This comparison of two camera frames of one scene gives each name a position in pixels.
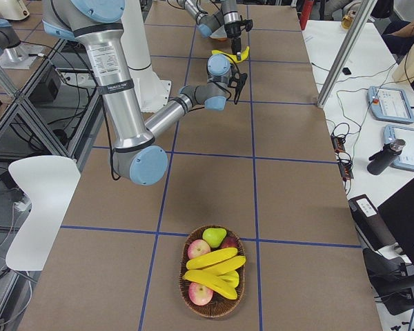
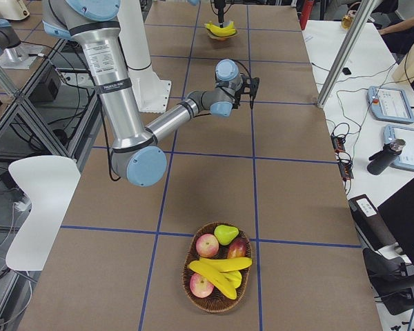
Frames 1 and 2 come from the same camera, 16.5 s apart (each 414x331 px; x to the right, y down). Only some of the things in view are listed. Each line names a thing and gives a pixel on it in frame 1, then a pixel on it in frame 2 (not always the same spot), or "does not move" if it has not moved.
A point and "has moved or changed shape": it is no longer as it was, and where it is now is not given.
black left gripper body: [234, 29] -> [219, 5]
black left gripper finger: [234, 45] -> [221, 17]
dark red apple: [230, 241] -> [237, 249]
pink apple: [197, 247] -> [207, 245]
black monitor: [406, 214] does not move
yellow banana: [232, 56] has moved or changed shape
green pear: [214, 236] -> [225, 234]
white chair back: [50, 181] does not move
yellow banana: [212, 258] has moved or changed shape
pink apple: [200, 294] -> [200, 287]
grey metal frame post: [363, 13] does not move
